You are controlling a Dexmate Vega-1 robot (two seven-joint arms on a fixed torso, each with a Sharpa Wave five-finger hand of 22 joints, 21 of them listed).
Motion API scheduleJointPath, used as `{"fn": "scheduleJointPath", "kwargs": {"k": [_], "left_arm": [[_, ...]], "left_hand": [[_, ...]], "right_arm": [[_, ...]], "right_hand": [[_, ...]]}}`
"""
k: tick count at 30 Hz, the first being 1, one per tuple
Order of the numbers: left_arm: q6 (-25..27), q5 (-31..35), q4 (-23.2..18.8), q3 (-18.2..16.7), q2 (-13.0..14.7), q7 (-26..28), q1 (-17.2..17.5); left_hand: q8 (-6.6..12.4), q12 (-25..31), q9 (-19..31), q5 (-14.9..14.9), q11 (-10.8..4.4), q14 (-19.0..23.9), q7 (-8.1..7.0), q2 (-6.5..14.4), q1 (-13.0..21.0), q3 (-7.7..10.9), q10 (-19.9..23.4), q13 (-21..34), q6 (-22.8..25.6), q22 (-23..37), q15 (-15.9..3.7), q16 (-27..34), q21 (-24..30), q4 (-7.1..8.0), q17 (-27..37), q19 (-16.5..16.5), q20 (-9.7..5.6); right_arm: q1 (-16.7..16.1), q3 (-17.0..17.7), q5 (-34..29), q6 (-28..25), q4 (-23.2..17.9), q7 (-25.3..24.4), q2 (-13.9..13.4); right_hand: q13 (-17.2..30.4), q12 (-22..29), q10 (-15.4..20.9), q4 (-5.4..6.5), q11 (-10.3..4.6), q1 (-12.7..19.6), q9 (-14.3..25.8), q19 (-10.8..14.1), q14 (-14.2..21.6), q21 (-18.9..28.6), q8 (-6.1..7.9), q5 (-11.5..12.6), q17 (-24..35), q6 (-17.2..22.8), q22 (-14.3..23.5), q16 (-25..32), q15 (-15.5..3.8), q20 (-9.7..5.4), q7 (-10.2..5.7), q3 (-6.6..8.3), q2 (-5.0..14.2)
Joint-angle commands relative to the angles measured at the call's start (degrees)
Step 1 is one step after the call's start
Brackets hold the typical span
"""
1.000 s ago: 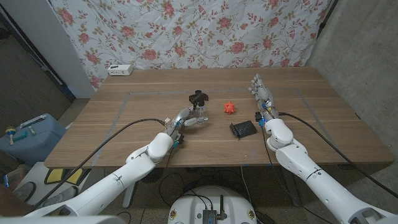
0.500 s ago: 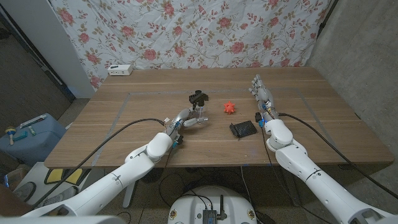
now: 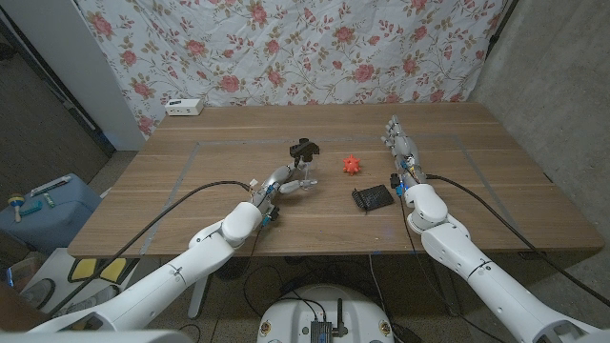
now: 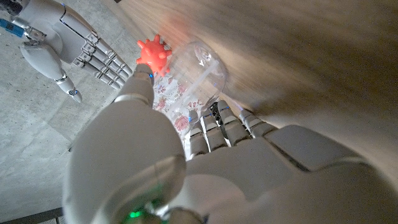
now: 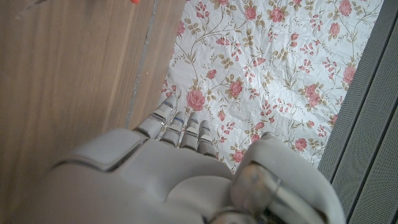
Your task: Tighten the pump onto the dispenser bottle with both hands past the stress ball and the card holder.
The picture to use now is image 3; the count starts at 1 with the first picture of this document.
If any black torso electronics box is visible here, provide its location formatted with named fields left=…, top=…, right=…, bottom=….
left=310, top=319, right=334, bottom=343

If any black backdrop stand pole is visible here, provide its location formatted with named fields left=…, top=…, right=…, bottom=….
left=485, top=0, right=520, bottom=58

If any blue storage box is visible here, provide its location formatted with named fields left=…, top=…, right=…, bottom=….
left=0, top=172, right=102, bottom=256

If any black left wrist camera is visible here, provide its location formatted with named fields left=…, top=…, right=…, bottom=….
left=261, top=204, right=281, bottom=228

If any yellow black floor item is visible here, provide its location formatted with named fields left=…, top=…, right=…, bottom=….
left=66, top=256, right=140, bottom=285

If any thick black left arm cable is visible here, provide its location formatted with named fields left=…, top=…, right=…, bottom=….
left=47, top=179, right=254, bottom=318

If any orange spiky stress ball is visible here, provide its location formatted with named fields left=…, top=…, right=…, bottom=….
left=341, top=153, right=362, bottom=176

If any thin black left camera cable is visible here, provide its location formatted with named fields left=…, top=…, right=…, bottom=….
left=209, top=223, right=266, bottom=343

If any white power strip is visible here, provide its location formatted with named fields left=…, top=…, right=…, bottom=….
left=164, top=98, right=205, bottom=117

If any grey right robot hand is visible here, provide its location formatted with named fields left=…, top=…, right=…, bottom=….
left=379, top=114, right=428, bottom=190

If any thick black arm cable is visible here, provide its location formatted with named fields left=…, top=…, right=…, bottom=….
left=47, top=179, right=254, bottom=318
left=426, top=173, right=610, bottom=309

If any grey shoe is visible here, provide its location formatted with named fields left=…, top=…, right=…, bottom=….
left=51, top=284, right=121, bottom=321
left=17, top=277, right=56, bottom=312

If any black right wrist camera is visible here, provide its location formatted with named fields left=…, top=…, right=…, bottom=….
left=389, top=171, right=407, bottom=197

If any thin black right camera cable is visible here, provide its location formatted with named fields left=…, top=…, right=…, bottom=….
left=398, top=194, right=509, bottom=343

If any white floor container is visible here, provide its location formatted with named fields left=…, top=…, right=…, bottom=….
left=18, top=247, right=147, bottom=315

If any black round floor disc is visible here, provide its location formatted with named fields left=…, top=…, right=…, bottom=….
left=213, top=259, right=252, bottom=282

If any floral backdrop cloth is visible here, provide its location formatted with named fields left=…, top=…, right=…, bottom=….
left=75, top=0, right=509, bottom=137

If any yellow blue toy maraca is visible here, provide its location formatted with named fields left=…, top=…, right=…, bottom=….
left=7, top=192, right=26, bottom=224

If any person's forearm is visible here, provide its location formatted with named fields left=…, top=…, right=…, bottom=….
left=0, top=283, right=49, bottom=333

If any black ribbed card holder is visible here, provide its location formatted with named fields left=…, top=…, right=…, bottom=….
left=351, top=184, right=396, bottom=213

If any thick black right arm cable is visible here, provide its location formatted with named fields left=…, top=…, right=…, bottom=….
left=426, top=173, right=610, bottom=309

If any white grey flat bar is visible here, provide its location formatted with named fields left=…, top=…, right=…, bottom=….
left=30, top=174, right=72, bottom=197

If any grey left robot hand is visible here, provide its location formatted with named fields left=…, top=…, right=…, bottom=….
left=250, top=161, right=319, bottom=210

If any thin black camera cable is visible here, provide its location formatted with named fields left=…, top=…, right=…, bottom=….
left=398, top=194, right=509, bottom=343
left=209, top=223, right=266, bottom=343

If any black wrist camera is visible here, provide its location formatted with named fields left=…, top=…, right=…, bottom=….
left=261, top=204, right=281, bottom=228
left=389, top=171, right=407, bottom=197

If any white table leg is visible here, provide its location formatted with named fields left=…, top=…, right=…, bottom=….
left=187, top=274, right=211, bottom=320

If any black torso antenna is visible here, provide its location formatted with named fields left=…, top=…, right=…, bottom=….
left=333, top=298, right=348, bottom=337

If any white robot torso base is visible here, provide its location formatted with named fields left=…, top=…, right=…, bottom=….
left=255, top=284, right=396, bottom=343

